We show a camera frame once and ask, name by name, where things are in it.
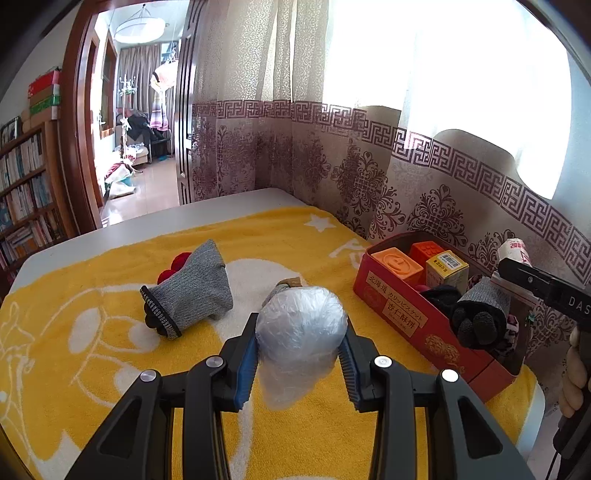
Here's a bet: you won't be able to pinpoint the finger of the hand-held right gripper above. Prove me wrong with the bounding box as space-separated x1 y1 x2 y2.
498 257 561 301
492 273 539 305

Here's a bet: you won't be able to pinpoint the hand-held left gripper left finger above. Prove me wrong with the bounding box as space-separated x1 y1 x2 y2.
65 311 259 480

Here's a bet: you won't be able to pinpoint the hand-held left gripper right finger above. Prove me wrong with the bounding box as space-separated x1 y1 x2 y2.
337 318 529 480

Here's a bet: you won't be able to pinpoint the white red roll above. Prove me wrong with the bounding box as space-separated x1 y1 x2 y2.
496 237 536 273

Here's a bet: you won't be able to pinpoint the grey black-coated work glove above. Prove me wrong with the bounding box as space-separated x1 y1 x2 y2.
140 239 233 340
450 277 512 350

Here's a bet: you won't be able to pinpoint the clear plastic bag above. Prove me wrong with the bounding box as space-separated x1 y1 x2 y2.
255 285 348 411

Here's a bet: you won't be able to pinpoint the small yellow carton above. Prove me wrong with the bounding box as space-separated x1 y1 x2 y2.
425 250 469 291

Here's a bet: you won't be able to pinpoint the black sock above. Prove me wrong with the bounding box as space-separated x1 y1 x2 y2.
418 285 462 319

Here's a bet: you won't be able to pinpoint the red cardboard box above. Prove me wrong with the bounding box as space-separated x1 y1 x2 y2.
353 232 532 403

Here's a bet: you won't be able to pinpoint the red-orange rubber cube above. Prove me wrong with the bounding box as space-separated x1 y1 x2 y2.
409 241 446 266

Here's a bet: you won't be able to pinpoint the light orange rubber cube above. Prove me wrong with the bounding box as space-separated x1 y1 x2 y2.
373 247 426 287

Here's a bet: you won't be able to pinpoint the person's right hand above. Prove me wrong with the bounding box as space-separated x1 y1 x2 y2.
560 345 589 411

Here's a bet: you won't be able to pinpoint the small grey fabric item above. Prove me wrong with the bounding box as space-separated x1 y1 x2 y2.
263 276 308 308

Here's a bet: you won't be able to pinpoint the red fabric ball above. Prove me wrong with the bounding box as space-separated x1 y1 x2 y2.
157 252 192 284

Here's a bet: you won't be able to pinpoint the yellow white towel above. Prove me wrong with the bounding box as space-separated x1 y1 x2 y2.
0 205 539 480

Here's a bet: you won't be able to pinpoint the white plastic bag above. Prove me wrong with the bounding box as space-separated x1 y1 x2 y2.
105 178 137 200

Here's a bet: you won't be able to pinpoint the patterned beige curtain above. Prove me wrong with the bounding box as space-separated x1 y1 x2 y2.
189 0 591 365

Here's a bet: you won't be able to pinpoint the black chair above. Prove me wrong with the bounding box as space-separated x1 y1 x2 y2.
150 124 175 158

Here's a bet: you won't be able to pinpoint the dark wooden door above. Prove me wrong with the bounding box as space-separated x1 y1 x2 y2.
178 0 208 206

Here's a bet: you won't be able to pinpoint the wooden bookshelf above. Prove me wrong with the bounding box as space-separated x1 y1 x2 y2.
0 120 77 282

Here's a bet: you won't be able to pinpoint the dark jacket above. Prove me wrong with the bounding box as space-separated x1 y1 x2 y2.
124 111 154 145

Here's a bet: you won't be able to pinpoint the hanging striped clothes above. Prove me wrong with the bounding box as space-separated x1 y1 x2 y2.
150 60 179 132

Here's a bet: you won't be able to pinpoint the coat rack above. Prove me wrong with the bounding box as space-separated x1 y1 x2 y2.
117 76 139 167

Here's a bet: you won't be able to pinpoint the rows of books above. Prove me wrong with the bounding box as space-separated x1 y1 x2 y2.
0 134 63 273

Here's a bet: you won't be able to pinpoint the green gift box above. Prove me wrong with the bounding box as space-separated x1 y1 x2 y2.
28 95 62 117

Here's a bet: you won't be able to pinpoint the framed photo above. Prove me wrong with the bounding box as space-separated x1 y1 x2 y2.
0 117 21 146

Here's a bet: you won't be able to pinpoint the red gift box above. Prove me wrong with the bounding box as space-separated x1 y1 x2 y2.
28 69 62 97

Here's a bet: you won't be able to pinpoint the round ceiling lamp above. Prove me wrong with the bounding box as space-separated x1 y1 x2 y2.
115 4 166 43

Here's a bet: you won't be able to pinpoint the wooden door frame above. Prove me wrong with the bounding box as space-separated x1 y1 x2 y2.
60 0 116 232

